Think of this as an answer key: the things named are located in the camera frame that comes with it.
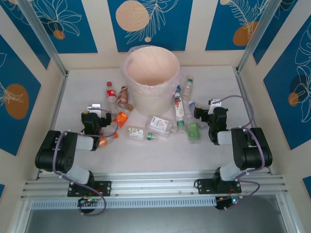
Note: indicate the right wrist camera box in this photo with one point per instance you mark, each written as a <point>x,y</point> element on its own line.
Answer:
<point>215,102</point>

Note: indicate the flat square clear bottle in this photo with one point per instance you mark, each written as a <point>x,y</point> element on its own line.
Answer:
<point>158,123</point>

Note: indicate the red white label bottle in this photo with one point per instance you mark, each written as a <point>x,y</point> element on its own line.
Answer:
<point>179,108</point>

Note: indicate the aluminium side rail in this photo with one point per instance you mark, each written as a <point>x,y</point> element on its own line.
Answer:
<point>59,102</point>
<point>243,82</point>

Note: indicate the orange label plastic bottle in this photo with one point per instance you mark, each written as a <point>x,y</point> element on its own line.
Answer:
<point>122,118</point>

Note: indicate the pink translucent bin liner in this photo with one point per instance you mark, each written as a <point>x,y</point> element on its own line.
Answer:
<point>176,81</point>

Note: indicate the cream plastic bin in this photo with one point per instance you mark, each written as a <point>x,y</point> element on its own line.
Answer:
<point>150,102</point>

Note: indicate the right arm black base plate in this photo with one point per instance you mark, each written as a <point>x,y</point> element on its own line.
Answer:
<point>204,185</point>

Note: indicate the aluminium mounting rail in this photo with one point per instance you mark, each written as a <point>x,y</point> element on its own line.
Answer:
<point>155,184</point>

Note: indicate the red label cola bottle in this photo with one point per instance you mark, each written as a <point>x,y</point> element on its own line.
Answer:
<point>110,94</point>

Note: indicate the green neck clear bottle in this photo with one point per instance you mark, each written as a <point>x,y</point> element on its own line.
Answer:
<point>188,89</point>

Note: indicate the grey metal sheet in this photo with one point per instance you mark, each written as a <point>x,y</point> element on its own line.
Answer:
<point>155,223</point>

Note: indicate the blue label plastic bottle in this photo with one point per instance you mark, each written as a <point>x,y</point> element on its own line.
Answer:
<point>178,91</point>

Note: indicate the aluminium frame post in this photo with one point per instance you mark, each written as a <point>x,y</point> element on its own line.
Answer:
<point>48,43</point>
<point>257,36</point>

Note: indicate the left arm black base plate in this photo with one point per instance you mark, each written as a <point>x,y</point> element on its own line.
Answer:
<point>104,188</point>

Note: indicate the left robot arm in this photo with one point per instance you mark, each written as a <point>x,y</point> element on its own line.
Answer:
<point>53,155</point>

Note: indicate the brown label plastic bottle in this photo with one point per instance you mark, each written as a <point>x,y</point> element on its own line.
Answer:
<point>123,97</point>

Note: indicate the green label plastic bottle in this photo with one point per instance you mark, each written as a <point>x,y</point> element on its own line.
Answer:
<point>193,128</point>

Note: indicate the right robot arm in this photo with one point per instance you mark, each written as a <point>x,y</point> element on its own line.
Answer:
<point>252,155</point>

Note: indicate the blue cap plastic bottle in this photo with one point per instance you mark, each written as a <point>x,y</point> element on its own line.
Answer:
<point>191,104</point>

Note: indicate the orange cap plastic bottle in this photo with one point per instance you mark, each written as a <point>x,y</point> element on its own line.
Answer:
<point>103,142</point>

